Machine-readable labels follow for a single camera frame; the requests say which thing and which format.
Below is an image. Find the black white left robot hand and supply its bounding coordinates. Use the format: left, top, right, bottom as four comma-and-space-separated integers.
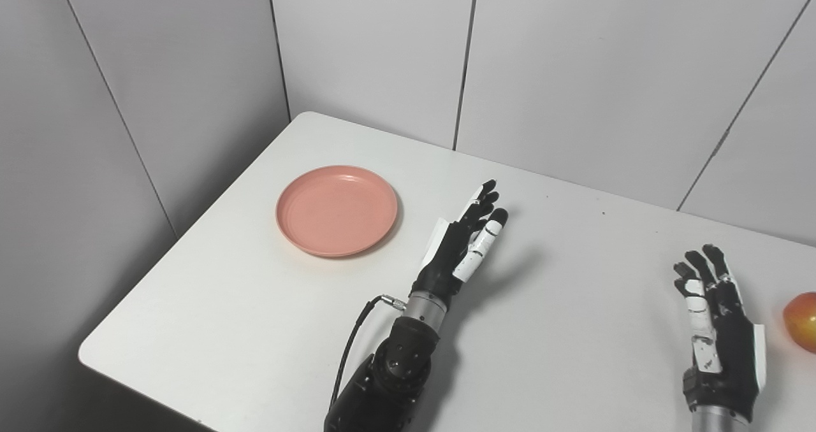
411, 178, 509, 306

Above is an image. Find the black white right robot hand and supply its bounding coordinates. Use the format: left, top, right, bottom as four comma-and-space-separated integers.
673, 244, 767, 423

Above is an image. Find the red yellow apple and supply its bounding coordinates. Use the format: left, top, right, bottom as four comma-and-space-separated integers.
783, 292, 816, 355

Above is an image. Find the pink round plate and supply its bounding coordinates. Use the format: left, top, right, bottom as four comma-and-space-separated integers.
275, 165, 399, 258

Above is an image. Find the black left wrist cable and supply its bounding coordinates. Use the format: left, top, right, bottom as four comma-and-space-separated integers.
328, 295, 407, 414

